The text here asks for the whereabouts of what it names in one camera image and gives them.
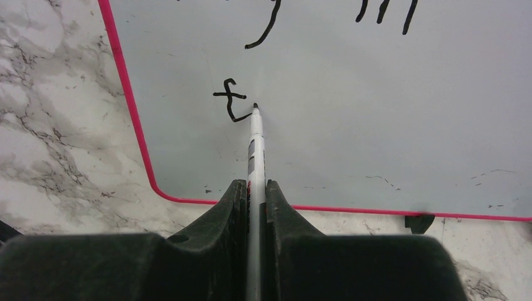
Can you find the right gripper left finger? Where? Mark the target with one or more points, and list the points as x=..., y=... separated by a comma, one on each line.
x=203, y=261

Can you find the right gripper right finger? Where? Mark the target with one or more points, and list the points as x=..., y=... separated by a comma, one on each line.
x=305, y=264

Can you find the black whiteboard marker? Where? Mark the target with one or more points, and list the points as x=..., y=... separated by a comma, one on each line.
x=256, y=198

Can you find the red framed whiteboard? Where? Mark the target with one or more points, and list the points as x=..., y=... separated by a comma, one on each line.
x=386, y=107

